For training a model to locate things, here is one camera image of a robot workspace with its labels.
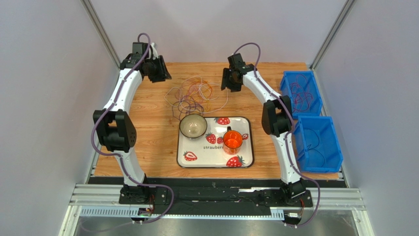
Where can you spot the far blue plastic bin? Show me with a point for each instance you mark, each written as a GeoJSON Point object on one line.
{"type": "Point", "coordinates": [301, 87]}

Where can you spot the aluminium frame rail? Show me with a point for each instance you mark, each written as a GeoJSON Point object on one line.
{"type": "Point", "coordinates": [94, 200]}

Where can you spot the orange transparent mug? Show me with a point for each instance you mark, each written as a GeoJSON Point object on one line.
{"type": "Point", "coordinates": [232, 141]}

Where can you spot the blue plastic bin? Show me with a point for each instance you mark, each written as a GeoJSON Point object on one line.
{"type": "Point", "coordinates": [317, 145]}
{"type": "Point", "coordinates": [301, 87]}

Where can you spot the beige ceramic bowl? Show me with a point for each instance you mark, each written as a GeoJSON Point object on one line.
{"type": "Point", "coordinates": [193, 126]}

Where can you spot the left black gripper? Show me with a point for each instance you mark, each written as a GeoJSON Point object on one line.
{"type": "Point", "coordinates": [163, 73]}

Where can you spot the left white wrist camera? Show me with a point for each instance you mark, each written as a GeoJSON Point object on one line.
{"type": "Point", "coordinates": [153, 54]}

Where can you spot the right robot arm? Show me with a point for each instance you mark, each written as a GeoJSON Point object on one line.
{"type": "Point", "coordinates": [277, 122]}

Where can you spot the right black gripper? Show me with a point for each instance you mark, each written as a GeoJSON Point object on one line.
{"type": "Point", "coordinates": [227, 79]}

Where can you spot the white strawberry tray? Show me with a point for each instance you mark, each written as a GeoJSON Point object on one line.
{"type": "Point", "coordinates": [207, 150]}

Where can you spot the near blue plastic bin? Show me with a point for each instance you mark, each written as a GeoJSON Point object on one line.
{"type": "Point", "coordinates": [317, 145]}

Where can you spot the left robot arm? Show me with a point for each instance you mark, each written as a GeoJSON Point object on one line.
{"type": "Point", "coordinates": [113, 125]}

